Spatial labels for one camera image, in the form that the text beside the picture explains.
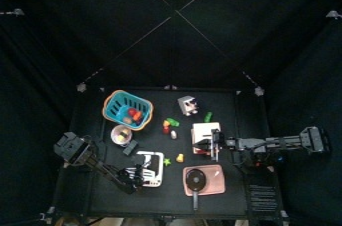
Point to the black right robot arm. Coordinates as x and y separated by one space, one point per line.
312 140

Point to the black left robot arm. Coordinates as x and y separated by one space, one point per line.
74 148

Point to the white toy stove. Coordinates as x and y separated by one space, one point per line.
158 170

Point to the white toy appliance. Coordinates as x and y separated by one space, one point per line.
205 130

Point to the yellow round toy piece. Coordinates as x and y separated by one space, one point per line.
180 158

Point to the green star toy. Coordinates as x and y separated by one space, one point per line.
168 161

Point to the black rectangular toy block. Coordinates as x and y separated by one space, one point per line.
130 147

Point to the small white toy bottle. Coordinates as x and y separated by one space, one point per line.
174 134

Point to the green toy vegetable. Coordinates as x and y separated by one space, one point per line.
208 116

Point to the green toy pepper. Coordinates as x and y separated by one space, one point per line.
173 122

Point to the red toy bottle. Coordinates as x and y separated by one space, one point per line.
166 130

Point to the black and white frying pan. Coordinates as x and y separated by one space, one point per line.
196 180

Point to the pink cutting board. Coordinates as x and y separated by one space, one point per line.
216 183

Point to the small bowl with toy food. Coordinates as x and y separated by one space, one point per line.
121 135

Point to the orange toy food in basket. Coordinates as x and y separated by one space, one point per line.
138 116

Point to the red toy food in basket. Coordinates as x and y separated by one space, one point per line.
133 112

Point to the teal basket with orange rim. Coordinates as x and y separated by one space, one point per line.
113 103

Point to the metal frame clamp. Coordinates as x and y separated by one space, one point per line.
333 14
18 12
81 87
260 90

